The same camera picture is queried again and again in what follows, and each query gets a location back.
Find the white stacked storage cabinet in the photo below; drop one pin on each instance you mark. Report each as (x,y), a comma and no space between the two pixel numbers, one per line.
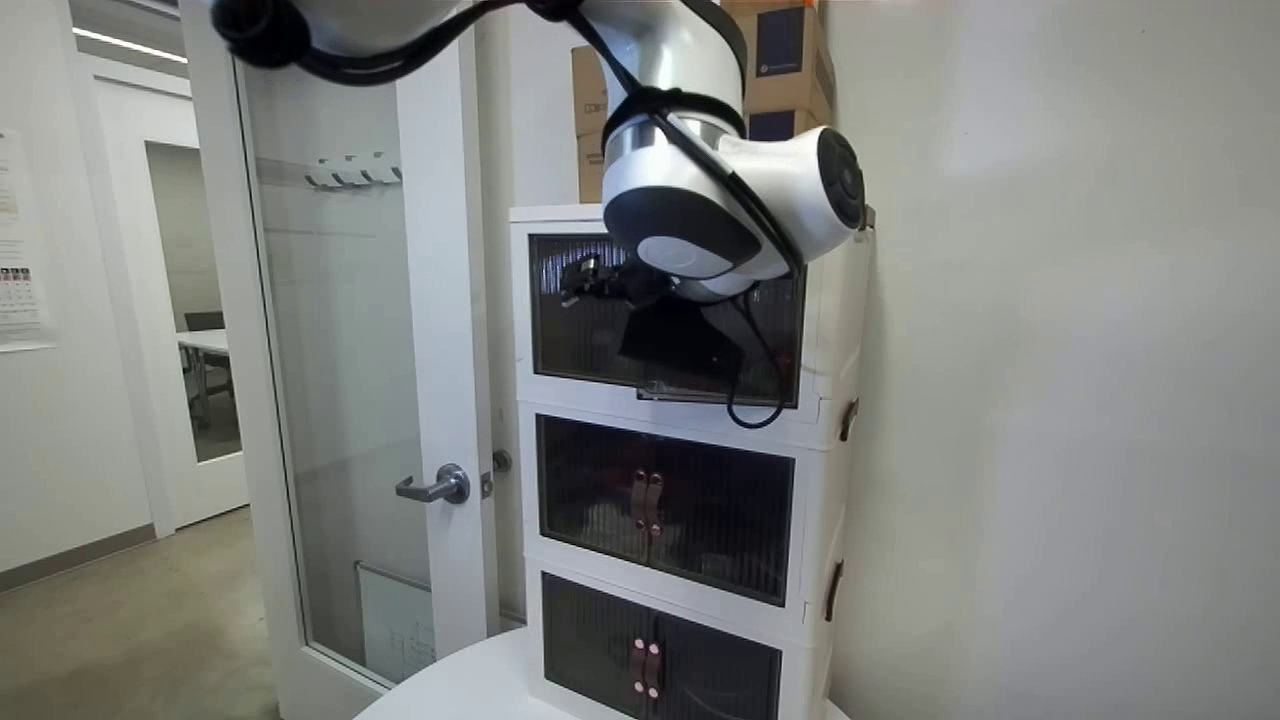
(825,345)

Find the white coat hook rack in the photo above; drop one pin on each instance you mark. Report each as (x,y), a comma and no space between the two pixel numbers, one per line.
(354,174)

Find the white wall poster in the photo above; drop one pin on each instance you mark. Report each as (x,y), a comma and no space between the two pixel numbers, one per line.
(25,253)

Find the white door with window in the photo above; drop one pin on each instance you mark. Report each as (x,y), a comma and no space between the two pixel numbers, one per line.
(125,334)

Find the white glass panel door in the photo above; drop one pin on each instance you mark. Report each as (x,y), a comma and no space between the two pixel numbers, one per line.
(447,334)

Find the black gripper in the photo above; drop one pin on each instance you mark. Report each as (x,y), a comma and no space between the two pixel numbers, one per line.
(682,345)

